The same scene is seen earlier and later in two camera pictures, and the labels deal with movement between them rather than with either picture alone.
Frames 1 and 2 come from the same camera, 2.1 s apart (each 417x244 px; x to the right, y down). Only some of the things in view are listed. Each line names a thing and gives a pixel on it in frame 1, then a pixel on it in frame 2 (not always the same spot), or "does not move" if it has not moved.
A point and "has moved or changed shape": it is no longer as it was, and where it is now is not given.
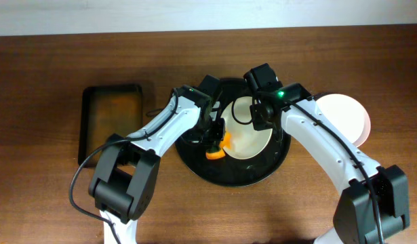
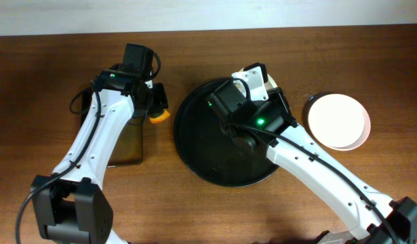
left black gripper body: x=214 y=134 → x=159 y=100
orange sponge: x=226 y=143 has moved or changed shape
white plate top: x=246 y=142 has moved or changed shape
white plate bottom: x=349 y=116 does not move
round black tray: x=234 y=171 does not move
